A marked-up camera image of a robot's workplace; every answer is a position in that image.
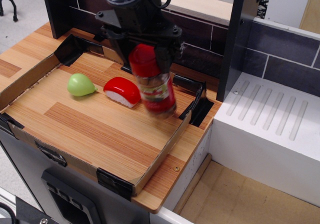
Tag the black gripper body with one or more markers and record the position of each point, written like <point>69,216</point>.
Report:
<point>140,21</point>

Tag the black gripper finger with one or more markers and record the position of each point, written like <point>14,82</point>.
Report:
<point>123,48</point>
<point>165,56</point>

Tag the red basil leaves bottle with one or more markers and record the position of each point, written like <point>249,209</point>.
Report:
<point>156,89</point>

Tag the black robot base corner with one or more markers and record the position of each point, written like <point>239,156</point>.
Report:
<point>22,212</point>

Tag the cardboard fence with black tape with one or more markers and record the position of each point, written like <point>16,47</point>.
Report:
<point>124,149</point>

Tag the red white toy sushi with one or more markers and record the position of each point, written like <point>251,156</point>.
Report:
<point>123,91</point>

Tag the green toy pear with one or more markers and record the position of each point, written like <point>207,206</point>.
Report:
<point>80,85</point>

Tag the brass screw in countertop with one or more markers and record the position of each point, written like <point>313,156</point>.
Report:
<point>176,169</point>

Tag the white sink drainboard unit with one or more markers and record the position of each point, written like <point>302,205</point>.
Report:
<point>268,127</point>

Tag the grey oven front panel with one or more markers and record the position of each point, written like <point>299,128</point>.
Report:
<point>64,194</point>

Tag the dark grey vertical post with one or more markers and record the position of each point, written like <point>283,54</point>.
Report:
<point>242,16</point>

